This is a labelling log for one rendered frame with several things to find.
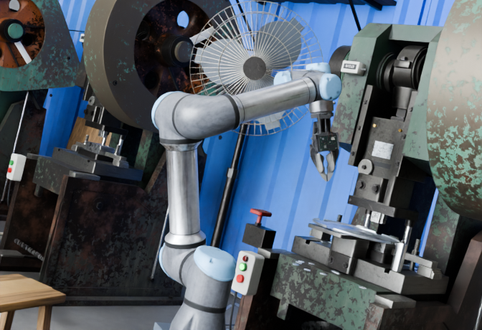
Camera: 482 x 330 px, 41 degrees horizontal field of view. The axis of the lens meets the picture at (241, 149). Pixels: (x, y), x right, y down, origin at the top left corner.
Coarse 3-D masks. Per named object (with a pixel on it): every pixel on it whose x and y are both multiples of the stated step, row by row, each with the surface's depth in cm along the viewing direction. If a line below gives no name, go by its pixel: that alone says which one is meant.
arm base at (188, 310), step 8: (184, 296) 171; (184, 304) 170; (192, 304) 168; (184, 312) 169; (192, 312) 167; (200, 312) 167; (208, 312) 167; (216, 312) 168; (224, 312) 170; (176, 320) 169; (184, 320) 167; (192, 320) 167; (200, 320) 166; (208, 320) 167; (216, 320) 168; (224, 320) 171; (176, 328) 168; (184, 328) 167; (192, 328) 167; (200, 328) 166; (208, 328) 166; (216, 328) 168; (224, 328) 172
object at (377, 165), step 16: (384, 128) 217; (400, 128) 213; (368, 144) 220; (384, 144) 216; (368, 160) 218; (384, 160) 215; (368, 176) 215; (384, 176) 214; (368, 192) 214; (384, 192) 212; (400, 192) 215; (400, 208) 216
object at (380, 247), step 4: (372, 244) 217; (376, 244) 216; (380, 244) 215; (384, 244) 214; (388, 244) 215; (372, 248) 217; (376, 248) 216; (380, 248) 215; (384, 248) 214; (388, 248) 216; (384, 252) 214; (388, 252) 216
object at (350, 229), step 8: (320, 224) 207; (328, 224) 216; (336, 224) 223; (344, 224) 228; (344, 232) 200; (352, 232) 207; (360, 232) 208; (368, 232) 214; (376, 240) 200; (384, 240) 207; (392, 240) 214
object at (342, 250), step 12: (312, 228) 204; (324, 228) 202; (336, 240) 212; (348, 240) 209; (360, 240) 207; (336, 252) 211; (348, 252) 208; (360, 252) 209; (336, 264) 210; (348, 264) 207
